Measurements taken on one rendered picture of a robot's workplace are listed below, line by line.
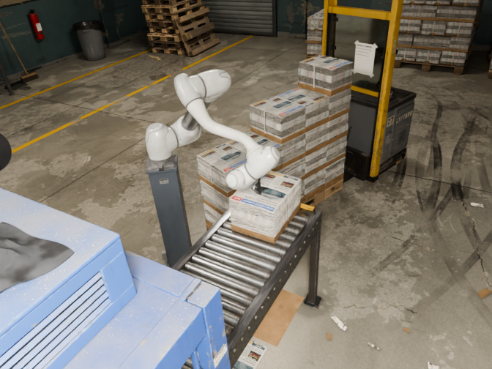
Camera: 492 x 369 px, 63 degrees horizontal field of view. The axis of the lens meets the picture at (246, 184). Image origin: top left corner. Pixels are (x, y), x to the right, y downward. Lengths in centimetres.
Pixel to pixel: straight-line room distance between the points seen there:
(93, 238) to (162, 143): 172
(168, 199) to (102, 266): 190
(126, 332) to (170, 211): 192
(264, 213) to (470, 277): 188
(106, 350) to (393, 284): 256
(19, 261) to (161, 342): 34
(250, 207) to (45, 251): 141
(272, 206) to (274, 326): 103
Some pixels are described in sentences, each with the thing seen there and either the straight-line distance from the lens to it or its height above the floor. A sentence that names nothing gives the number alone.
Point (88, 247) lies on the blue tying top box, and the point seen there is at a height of 175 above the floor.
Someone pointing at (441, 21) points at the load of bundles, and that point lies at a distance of 765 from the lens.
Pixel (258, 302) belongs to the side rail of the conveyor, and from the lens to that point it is 199.
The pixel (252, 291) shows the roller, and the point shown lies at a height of 79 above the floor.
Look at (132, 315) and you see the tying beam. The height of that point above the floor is 154.
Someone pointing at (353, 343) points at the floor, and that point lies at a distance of 287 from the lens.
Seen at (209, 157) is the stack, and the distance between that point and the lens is 311.
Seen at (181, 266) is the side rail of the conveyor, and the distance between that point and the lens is 222.
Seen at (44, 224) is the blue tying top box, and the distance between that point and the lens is 106.
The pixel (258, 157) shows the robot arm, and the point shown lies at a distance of 189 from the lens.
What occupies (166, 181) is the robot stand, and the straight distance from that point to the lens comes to 274.
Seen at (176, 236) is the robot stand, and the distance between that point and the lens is 302.
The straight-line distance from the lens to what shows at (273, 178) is 240.
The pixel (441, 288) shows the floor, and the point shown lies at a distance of 335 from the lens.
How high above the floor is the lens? 232
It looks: 33 degrees down
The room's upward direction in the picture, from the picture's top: 4 degrees counter-clockwise
